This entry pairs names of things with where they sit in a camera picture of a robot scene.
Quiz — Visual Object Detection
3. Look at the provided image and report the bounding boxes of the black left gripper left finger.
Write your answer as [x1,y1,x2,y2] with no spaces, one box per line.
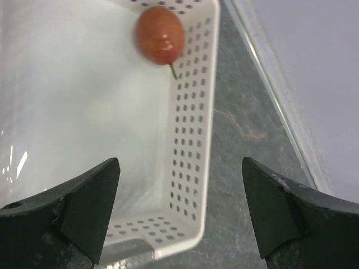
[1,158,120,268]

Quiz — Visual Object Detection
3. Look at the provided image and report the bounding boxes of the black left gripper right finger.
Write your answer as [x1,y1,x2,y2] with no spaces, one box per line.
[242,157,358,268]

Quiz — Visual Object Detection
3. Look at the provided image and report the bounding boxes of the white plastic basket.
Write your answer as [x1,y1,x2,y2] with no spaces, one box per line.
[1,1,220,268]

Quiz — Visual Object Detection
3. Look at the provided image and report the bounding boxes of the brown toy fruit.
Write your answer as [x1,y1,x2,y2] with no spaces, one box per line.
[135,6,185,79]

